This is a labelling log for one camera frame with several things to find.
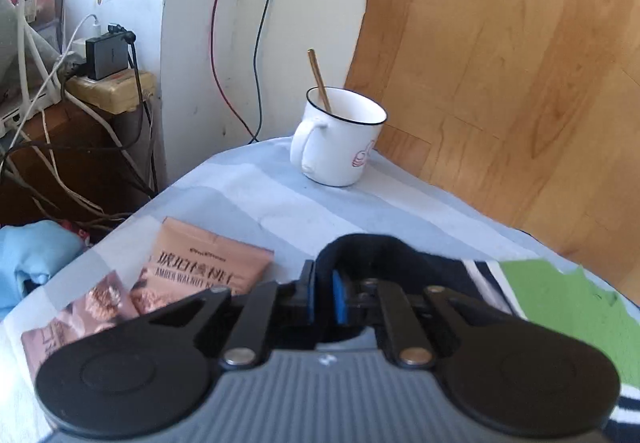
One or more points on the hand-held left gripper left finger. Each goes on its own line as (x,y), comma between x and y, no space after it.
(310,295)

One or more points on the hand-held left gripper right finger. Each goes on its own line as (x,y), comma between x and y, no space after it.
(341,300)

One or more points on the blue striped bed sheet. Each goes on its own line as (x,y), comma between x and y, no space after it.
(280,203)

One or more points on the amber walnut snack packet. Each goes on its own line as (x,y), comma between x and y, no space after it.
(200,248)

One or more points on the white enamel mug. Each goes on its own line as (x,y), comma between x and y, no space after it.
(340,148)

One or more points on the wooden stick in mug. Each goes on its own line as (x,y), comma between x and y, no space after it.
(317,73)

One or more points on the pink snack packet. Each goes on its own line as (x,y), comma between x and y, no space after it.
(75,318)

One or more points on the light blue cloth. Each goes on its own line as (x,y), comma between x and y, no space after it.
(35,253)

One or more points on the yellowed power strip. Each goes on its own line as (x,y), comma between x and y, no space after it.
(112,90)

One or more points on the brown wooden cabinet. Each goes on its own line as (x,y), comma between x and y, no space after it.
(65,133)

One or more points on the black charger block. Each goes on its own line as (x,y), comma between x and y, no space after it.
(106,55)

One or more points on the white charger plug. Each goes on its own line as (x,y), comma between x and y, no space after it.
(96,25)

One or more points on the clear plastic container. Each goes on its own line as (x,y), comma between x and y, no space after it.
(37,3)

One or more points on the wood-pattern wall sheet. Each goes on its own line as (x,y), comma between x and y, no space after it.
(500,48)

